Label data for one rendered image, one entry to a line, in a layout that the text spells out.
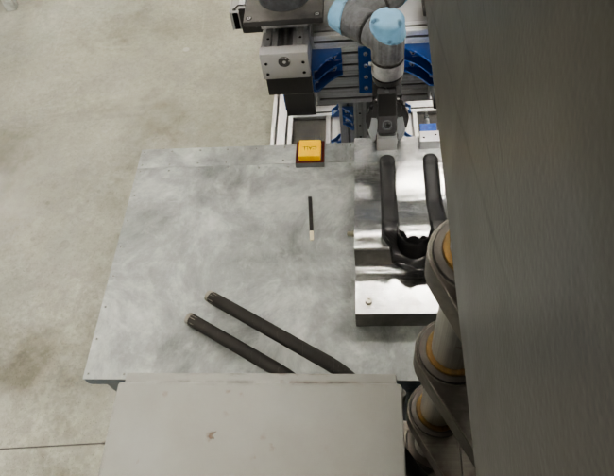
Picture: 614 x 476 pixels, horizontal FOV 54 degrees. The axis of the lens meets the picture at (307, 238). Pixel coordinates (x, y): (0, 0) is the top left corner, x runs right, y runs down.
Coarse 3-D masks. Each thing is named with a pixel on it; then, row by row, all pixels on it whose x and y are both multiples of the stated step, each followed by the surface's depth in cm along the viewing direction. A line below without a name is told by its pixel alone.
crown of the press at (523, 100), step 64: (448, 0) 29; (512, 0) 16; (576, 0) 11; (448, 64) 29; (512, 64) 16; (576, 64) 11; (448, 128) 30; (512, 128) 17; (576, 128) 11; (448, 192) 30; (512, 192) 17; (576, 192) 12; (512, 256) 17; (576, 256) 12; (512, 320) 17; (576, 320) 12; (512, 384) 17; (576, 384) 12; (512, 448) 17; (576, 448) 12
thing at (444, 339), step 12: (444, 324) 71; (444, 336) 73; (456, 336) 71; (432, 348) 80; (444, 348) 75; (456, 348) 74; (444, 360) 78; (456, 360) 76; (420, 408) 101; (432, 408) 94; (432, 420) 98; (444, 420) 97; (408, 432) 121; (408, 444) 119; (420, 456) 118; (432, 468) 117
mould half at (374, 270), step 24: (360, 144) 157; (408, 144) 155; (360, 168) 153; (408, 168) 151; (360, 192) 149; (408, 192) 148; (360, 216) 141; (408, 216) 139; (360, 240) 135; (360, 264) 139; (384, 264) 138; (360, 288) 137; (384, 288) 136; (408, 288) 135; (360, 312) 133; (384, 312) 133; (408, 312) 132; (432, 312) 132
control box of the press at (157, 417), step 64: (128, 384) 64; (192, 384) 63; (256, 384) 62; (320, 384) 62; (384, 384) 61; (128, 448) 60; (192, 448) 59; (256, 448) 59; (320, 448) 58; (384, 448) 58
